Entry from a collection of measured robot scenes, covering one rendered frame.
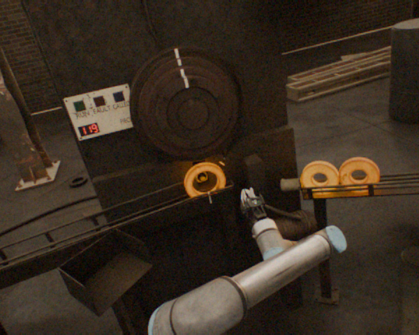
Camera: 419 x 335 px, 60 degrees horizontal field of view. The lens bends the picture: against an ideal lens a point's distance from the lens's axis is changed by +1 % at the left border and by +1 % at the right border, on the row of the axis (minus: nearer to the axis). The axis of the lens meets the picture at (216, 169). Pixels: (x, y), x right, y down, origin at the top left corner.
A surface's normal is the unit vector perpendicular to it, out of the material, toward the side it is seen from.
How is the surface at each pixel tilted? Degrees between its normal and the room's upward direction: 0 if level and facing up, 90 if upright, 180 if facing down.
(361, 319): 0
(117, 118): 90
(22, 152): 90
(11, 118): 90
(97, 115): 90
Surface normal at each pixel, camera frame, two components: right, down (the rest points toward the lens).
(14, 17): 0.25, 0.40
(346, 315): -0.18, -0.88
